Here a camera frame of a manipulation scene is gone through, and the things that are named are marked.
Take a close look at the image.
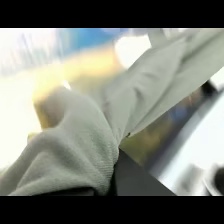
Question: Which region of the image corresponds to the pale grey garment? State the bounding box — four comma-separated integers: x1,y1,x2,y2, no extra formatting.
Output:
0,28,224,197

